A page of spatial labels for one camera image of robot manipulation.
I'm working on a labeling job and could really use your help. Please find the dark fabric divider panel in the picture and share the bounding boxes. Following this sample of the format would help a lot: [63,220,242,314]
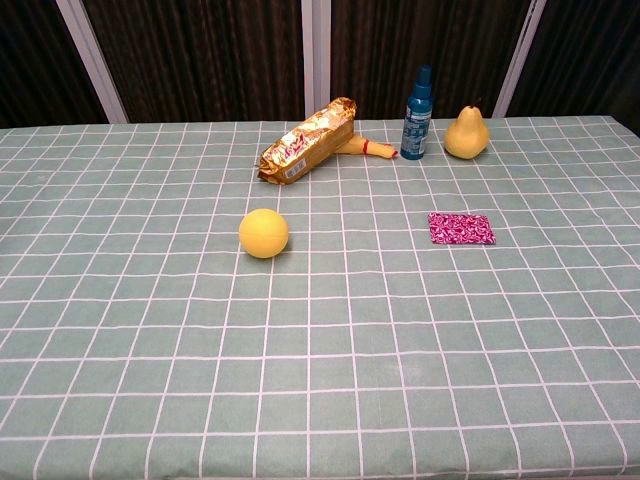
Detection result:
[507,0,640,136]
[82,0,306,124]
[329,0,531,120]
[0,0,109,129]

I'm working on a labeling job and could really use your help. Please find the blue spray bottle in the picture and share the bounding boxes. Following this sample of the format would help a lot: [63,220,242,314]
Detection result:
[399,64,434,162]

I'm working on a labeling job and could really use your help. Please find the pink patterned packet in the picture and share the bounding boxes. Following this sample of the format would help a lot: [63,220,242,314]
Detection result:
[427,212,496,247]

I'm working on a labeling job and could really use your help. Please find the yellow ball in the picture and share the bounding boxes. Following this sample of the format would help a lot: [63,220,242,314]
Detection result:
[238,208,290,260]

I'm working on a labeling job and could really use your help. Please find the golden foil snack package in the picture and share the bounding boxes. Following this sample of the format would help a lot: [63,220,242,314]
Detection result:
[256,96,358,186]

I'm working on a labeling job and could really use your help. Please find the yellow rubber chicken toy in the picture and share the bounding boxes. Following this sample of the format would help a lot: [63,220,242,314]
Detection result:
[335,134,401,161]

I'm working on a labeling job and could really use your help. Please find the green checked tablecloth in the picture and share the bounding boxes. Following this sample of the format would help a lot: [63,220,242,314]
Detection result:
[0,116,640,480]

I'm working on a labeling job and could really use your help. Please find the yellow pear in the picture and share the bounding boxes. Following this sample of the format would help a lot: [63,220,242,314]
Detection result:
[444,97,491,161]

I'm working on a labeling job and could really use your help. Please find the white divider post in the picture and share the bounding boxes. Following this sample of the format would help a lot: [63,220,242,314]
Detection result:
[300,0,335,122]
[492,0,549,119]
[54,0,130,125]

